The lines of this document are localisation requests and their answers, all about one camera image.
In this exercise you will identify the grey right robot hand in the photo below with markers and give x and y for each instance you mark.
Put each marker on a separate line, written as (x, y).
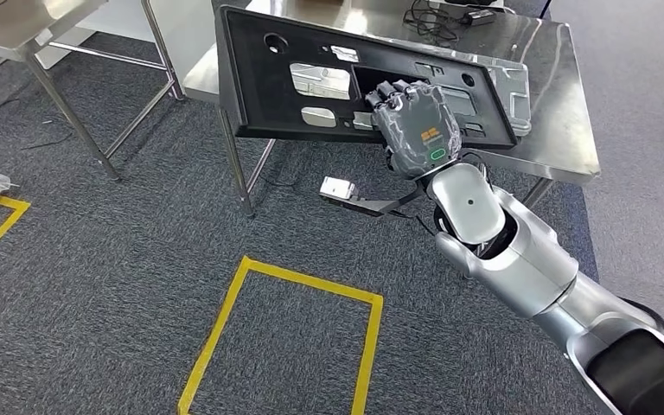
(418, 132)

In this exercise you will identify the black plastic panel part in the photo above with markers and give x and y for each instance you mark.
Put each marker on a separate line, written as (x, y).
(252, 86)

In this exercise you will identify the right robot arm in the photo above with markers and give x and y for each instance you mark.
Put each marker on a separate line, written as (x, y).
(532, 269)

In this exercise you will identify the steel workbench table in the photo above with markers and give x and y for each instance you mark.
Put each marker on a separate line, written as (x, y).
(549, 114)

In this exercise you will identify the silver metal fixture plate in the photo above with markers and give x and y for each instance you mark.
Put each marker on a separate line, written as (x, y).
(512, 91)

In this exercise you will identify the black power adapter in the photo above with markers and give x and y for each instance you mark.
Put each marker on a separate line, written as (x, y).
(479, 17)

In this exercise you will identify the black pole stanchion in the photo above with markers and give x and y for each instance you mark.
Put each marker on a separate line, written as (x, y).
(545, 7)

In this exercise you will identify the white cabinet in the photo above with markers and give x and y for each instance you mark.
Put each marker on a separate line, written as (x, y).
(189, 34)

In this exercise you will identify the steel side table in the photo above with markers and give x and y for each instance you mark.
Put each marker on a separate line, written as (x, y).
(11, 23)

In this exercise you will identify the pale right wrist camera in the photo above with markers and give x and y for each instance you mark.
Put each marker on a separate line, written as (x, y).
(338, 188)

